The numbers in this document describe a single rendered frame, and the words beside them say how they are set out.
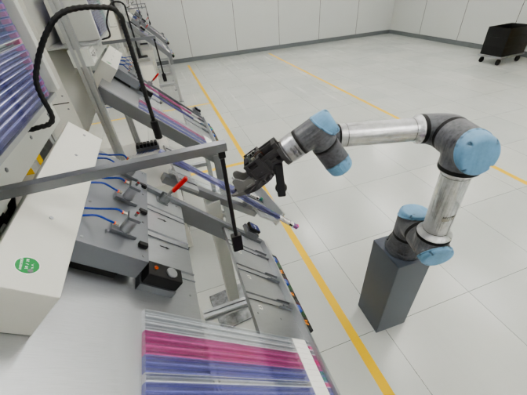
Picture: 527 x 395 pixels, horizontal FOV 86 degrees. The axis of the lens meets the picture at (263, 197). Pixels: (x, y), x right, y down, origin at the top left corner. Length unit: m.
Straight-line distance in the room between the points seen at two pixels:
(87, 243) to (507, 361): 1.89
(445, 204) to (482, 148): 0.22
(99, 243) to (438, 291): 1.88
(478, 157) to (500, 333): 1.28
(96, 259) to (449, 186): 0.96
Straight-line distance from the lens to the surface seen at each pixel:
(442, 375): 1.82
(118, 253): 0.57
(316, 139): 0.77
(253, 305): 0.84
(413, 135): 1.04
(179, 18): 8.23
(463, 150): 0.95
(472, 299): 2.14
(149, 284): 0.62
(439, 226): 1.15
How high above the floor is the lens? 1.56
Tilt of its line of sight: 37 degrees down
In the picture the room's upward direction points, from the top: 5 degrees counter-clockwise
